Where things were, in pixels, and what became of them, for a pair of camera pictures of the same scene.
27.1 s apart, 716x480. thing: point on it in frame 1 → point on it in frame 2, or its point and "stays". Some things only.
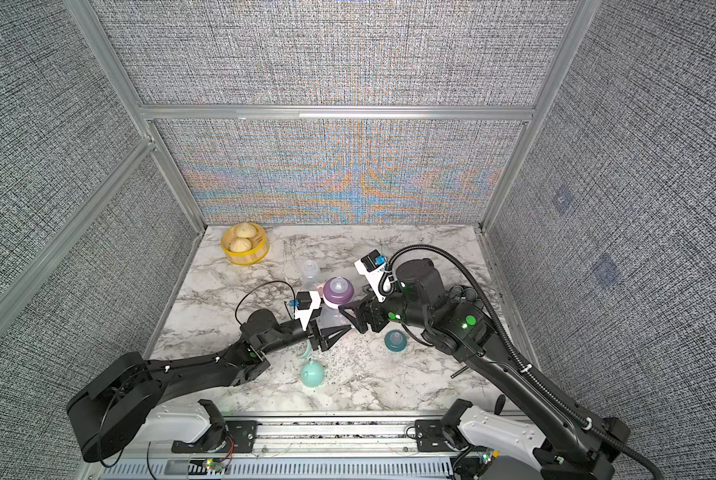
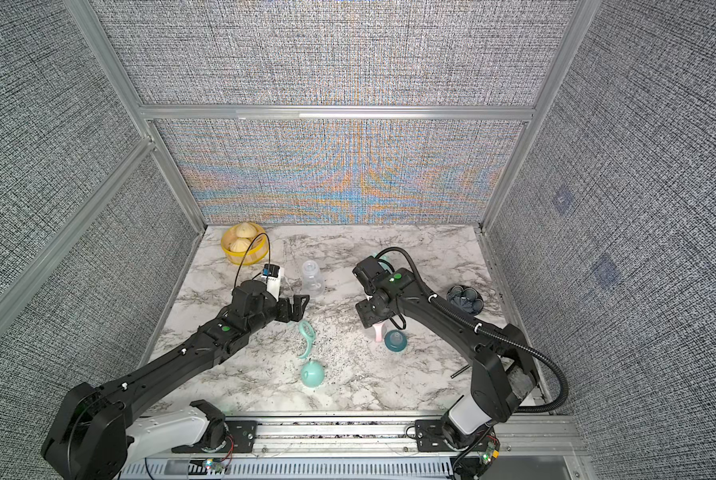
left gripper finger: x=329 y=335 → x=298 y=307
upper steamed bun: x=246 y=230 stays
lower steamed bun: x=240 y=245 stays
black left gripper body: x=312 y=335 → x=282 y=310
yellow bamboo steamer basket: x=245 y=243 stays
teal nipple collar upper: x=395 y=340 stays
